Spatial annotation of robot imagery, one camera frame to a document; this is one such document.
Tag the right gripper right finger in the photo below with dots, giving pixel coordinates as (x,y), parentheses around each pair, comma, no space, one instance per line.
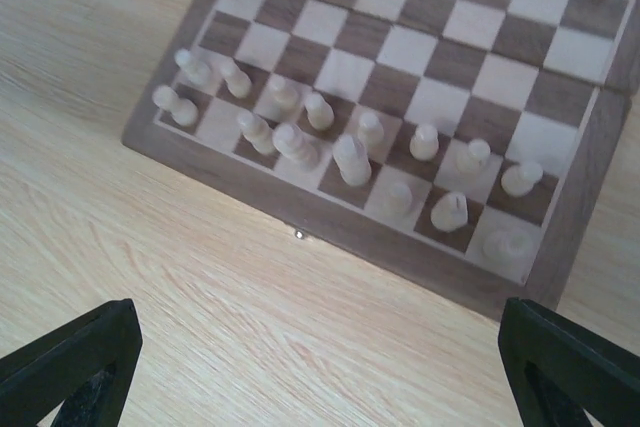
(561,373)

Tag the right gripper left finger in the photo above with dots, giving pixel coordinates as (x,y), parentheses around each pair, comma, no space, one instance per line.
(83,370)

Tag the light chess rook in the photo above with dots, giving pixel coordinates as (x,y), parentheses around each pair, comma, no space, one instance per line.
(507,245)

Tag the light chess pawn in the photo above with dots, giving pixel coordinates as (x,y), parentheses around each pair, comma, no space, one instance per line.
(518,180)
(284,95)
(424,144)
(237,81)
(473,157)

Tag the light chess piece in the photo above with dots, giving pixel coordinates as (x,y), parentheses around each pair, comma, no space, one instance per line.
(351,157)
(183,111)
(256,131)
(290,141)
(398,199)
(450,212)
(319,112)
(194,70)
(370,130)

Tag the wooden chess board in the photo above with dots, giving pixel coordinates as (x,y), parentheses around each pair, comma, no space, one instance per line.
(549,81)

